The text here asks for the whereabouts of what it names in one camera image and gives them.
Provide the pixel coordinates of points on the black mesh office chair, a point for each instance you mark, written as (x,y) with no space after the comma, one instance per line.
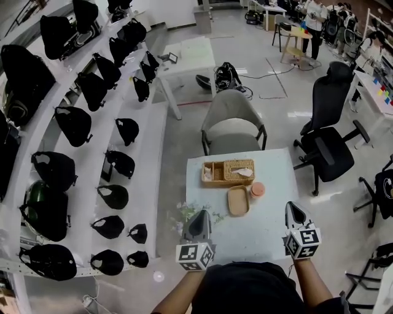
(383,190)

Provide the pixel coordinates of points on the pink lidded cup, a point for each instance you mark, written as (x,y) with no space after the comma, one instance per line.
(257,190)

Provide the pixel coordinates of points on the beige tissue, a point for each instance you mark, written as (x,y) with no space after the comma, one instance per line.
(242,171)

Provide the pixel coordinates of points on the person's black clothing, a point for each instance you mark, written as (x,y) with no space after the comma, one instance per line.
(245,288)

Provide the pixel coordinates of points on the white metal shelf rack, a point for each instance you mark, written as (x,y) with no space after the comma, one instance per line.
(147,147)

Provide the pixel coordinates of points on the black helmet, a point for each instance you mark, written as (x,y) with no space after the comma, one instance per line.
(203,82)

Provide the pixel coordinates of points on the plain white table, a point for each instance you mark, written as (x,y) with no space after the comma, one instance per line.
(196,58)

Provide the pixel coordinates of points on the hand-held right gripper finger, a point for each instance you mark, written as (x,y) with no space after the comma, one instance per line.
(301,214)
(295,216)

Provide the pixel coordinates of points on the white table with coloured notes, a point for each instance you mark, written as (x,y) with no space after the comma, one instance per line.
(373,89)

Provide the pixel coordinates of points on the person's right forearm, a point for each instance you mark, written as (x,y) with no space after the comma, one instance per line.
(310,282)

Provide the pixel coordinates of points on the white speckled table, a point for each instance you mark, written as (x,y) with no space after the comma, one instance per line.
(270,184)

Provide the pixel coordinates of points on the pale flower bouquet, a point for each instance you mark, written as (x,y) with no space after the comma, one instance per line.
(185,213)

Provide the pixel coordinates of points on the small two-tier table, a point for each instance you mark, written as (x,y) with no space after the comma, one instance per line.
(296,36)

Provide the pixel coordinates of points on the beige rectangular plastic tray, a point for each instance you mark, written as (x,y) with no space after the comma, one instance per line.
(238,200)

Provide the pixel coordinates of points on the grey upholstered chair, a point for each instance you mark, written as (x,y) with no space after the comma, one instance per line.
(233,135)

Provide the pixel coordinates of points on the person's left forearm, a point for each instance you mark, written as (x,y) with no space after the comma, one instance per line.
(178,294)

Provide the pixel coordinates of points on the stack of coloured blocks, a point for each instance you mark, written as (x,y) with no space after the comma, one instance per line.
(303,29)

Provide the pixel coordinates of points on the folded beige napkins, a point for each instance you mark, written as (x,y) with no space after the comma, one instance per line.
(208,173)

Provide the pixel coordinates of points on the small picture frame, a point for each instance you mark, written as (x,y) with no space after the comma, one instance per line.
(173,58)

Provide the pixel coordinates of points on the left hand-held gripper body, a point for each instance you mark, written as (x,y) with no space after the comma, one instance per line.
(192,256)

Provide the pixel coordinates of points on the black office chair with headrest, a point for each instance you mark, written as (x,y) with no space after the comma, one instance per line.
(334,153)

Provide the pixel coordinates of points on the green helmet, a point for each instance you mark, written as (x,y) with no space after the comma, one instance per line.
(37,193)

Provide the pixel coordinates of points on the wicker basket organizer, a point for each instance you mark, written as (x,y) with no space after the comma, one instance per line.
(218,174)

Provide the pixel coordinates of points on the black metal stand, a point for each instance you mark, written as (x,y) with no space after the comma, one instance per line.
(368,273)

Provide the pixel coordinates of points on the black backpack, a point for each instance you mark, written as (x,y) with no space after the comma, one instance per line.
(227,76)

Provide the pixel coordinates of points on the grey pedestal bin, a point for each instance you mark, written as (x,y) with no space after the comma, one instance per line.
(202,20)

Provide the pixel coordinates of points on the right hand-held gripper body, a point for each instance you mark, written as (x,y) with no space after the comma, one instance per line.
(305,242)

